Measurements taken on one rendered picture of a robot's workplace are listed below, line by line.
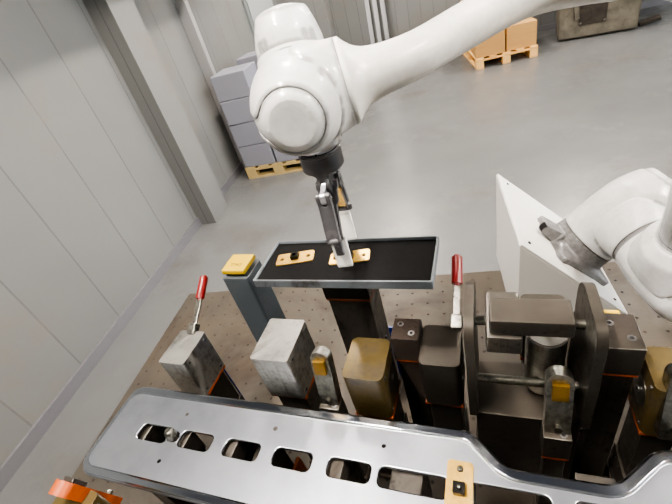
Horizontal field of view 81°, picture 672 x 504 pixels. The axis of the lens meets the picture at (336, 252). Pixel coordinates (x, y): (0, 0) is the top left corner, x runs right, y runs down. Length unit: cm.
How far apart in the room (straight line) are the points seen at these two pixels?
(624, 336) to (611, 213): 49
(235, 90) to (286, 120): 377
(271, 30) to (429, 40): 22
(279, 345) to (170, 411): 29
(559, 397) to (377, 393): 28
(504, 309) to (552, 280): 49
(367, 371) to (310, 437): 16
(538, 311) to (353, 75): 41
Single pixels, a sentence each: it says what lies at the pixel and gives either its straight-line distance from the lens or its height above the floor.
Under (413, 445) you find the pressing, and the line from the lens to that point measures 73.
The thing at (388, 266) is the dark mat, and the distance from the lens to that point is 77.
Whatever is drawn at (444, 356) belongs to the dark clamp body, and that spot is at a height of 108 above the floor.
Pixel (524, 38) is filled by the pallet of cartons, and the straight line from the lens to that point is 649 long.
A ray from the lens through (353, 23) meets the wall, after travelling 773.
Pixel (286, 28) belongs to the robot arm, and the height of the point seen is 159.
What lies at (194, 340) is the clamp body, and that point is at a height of 106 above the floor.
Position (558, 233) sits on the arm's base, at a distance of 118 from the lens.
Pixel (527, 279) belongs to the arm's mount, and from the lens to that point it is 110.
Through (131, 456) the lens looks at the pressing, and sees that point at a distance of 93.
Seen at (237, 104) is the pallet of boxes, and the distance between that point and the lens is 424.
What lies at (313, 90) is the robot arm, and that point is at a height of 155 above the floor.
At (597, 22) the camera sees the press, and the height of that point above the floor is 18.
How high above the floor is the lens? 164
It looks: 35 degrees down
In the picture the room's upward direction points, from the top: 17 degrees counter-clockwise
